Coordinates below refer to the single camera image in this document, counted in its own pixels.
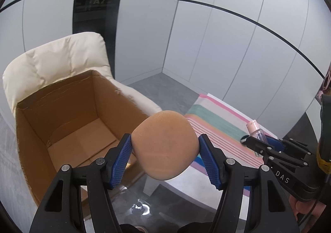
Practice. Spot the dark cloth with pink print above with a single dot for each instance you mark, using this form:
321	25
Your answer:
324	85

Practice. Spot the brown cardboard box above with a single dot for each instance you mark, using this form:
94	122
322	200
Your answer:
77	106

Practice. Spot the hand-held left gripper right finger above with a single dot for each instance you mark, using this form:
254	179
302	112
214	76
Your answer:
209	161

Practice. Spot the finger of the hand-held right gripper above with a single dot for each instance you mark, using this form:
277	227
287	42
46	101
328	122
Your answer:
258	146
274	142

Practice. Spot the clear bottle with pink cap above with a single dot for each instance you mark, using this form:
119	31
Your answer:
254	129

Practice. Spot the person's right hand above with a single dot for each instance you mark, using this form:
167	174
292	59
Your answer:
306	209

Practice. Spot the cream padded armchair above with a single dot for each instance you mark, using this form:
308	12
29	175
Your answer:
51	59

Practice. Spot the brown makeup sponge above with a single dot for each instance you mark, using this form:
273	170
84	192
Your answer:
165	145

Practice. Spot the striped pastel cloth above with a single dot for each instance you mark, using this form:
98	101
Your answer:
219	121

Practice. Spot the white low table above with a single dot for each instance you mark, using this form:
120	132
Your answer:
181	191

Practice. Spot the dark glass cabinet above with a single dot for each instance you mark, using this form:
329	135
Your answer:
98	15

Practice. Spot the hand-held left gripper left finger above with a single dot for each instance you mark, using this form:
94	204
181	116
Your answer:
120	161

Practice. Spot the person's dark trousers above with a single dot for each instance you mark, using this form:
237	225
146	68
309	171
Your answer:
129	229

